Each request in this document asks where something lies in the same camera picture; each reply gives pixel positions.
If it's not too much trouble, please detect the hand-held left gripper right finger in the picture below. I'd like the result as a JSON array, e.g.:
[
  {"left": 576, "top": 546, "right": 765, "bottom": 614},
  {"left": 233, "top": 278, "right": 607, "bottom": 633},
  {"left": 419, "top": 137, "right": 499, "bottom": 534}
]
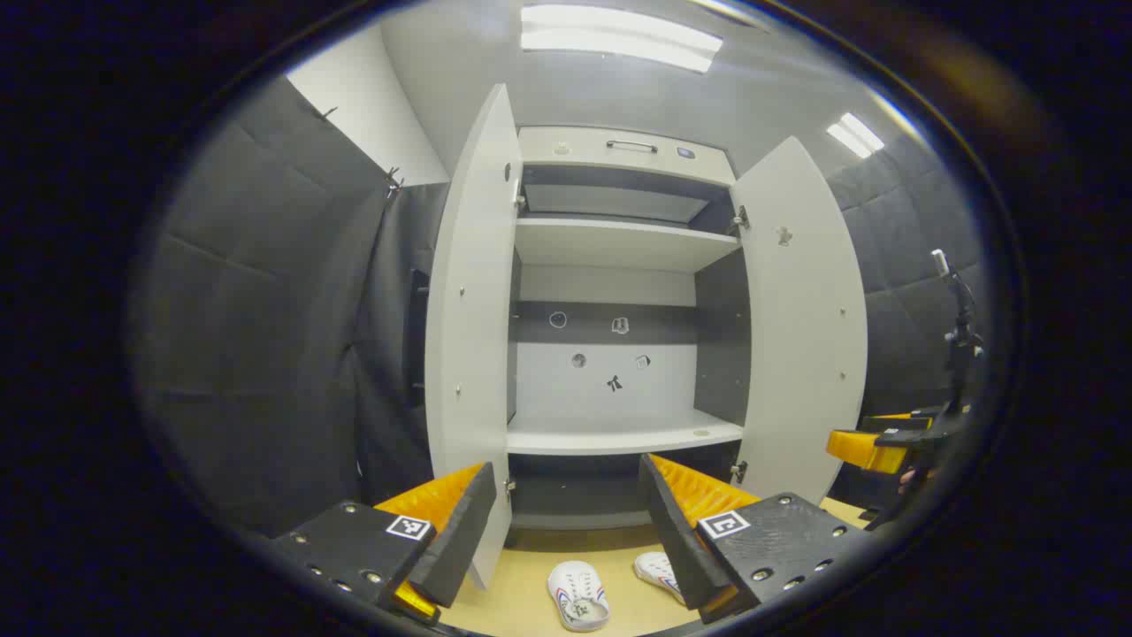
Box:
[{"left": 639, "top": 453, "right": 874, "bottom": 625}]

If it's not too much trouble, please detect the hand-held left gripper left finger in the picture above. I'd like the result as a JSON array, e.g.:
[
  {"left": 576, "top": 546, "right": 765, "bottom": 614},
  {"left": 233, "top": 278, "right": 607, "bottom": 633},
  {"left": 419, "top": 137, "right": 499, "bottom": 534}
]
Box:
[{"left": 268, "top": 460, "right": 498, "bottom": 626}]

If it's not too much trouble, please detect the white canvas shoe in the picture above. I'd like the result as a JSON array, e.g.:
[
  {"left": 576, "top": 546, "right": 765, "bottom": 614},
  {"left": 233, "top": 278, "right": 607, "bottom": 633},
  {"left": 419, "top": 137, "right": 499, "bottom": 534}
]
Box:
[
  {"left": 547, "top": 560, "right": 611, "bottom": 633},
  {"left": 633, "top": 551, "right": 687, "bottom": 608}
]

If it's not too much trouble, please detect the white grey shoe cabinet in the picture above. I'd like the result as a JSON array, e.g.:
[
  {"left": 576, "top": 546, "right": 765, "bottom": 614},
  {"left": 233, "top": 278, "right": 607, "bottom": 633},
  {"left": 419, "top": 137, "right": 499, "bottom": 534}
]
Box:
[{"left": 509, "top": 124, "right": 753, "bottom": 532}]

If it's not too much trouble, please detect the small ceiling light panel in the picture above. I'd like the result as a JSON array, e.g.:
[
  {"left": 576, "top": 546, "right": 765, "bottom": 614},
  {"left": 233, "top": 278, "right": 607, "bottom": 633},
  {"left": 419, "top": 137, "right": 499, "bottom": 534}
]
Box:
[{"left": 826, "top": 111, "right": 885, "bottom": 159}]

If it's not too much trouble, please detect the black backdrop cloth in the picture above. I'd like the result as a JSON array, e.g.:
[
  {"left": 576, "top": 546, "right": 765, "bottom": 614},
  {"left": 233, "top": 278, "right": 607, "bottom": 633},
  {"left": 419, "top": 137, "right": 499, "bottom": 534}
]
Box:
[{"left": 133, "top": 75, "right": 987, "bottom": 536}]

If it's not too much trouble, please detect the long ceiling light panel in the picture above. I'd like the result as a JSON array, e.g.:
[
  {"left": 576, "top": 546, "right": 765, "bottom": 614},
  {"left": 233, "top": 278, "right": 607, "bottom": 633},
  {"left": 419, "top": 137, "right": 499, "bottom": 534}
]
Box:
[{"left": 520, "top": 4, "right": 724, "bottom": 73}]

